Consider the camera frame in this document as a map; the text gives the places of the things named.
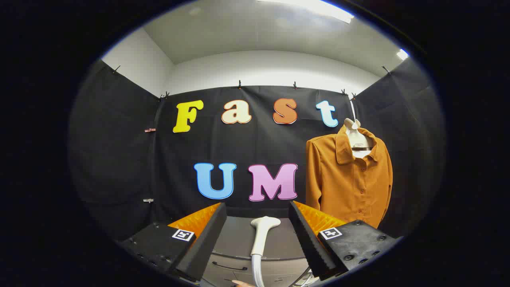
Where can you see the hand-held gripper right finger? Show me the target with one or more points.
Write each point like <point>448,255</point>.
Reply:
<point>306,239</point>

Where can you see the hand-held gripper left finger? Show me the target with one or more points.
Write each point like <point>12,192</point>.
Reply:
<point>207,243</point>

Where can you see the white garment steamer head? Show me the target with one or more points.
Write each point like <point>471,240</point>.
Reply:
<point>261,235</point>

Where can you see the orange button shirt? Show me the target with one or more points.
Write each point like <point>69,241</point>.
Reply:
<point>338,187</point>

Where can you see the white clothes hanger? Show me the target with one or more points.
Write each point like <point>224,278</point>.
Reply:
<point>356,135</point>

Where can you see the black backdrop cloth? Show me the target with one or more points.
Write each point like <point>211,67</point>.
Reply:
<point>119,159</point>

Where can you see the ceiling light panel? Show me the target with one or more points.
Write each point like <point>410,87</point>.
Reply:
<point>402,54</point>

